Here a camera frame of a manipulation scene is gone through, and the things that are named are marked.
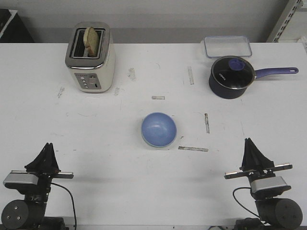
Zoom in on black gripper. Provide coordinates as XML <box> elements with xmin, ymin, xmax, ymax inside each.
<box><xmin>11</xmin><ymin>143</ymin><xmax>73</xmax><ymax>201</ymax></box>
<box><xmin>224</xmin><ymin>138</ymin><xmax>293</xmax><ymax>179</ymax></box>

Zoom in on blue bowl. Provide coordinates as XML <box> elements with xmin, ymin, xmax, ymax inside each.
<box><xmin>141</xmin><ymin>112</ymin><xmax>177</xmax><ymax>136</ymax></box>

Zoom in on green bowl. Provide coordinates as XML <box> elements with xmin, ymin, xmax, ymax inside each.
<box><xmin>142</xmin><ymin>136</ymin><xmax>176</xmax><ymax>148</ymax></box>

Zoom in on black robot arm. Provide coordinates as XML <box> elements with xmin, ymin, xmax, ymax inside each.
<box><xmin>0</xmin><ymin>143</ymin><xmax>74</xmax><ymax>230</ymax></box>
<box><xmin>224</xmin><ymin>138</ymin><xmax>303</xmax><ymax>230</ymax></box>

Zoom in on dark blue saucepan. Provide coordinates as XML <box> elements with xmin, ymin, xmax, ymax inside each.
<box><xmin>209</xmin><ymin>66</ymin><xmax>299</xmax><ymax>99</ymax></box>

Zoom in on glass lid with blue knob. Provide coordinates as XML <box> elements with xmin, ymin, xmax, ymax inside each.
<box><xmin>212</xmin><ymin>56</ymin><xmax>255</xmax><ymax>90</ymax></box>

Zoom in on cream and chrome toaster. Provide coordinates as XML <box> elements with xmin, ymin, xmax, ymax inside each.
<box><xmin>65</xmin><ymin>22</ymin><xmax>116</xmax><ymax>93</ymax></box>

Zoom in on clear plastic food container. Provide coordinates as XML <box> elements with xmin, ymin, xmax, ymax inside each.
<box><xmin>202</xmin><ymin>35</ymin><xmax>252</xmax><ymax>58</ymax></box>

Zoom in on toasted bread slice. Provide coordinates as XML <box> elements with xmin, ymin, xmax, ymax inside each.
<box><xmin>83</xmin><ymin>27</ymin><xmax>99</xmax><ymax>57</ymax></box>

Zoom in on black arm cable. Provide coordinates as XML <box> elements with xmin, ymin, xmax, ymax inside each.
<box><xmin>233</xmin><ymin>187</ymin><xmax>261</xmax><ymax>220</ymax></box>
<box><xmin>50</xmin><ymin>183</ymin><xmax>77</xmax><ymax>230</ymax></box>

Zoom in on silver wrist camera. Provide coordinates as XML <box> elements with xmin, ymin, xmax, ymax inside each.
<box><xmin>250</xmin><ymin>176</ymin><xmax>291</xmax><ymax>196</ymax></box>
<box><xmin>3</xmin><ymin>173</ymin><xmax>38</xmax><ymax>192</ymax></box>

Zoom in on white slotted shelf rail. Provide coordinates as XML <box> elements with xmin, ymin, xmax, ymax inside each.
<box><xmin>266</xmin><ymin>0</ymin><xmax>307</xmax><ymax>43</ymax></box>

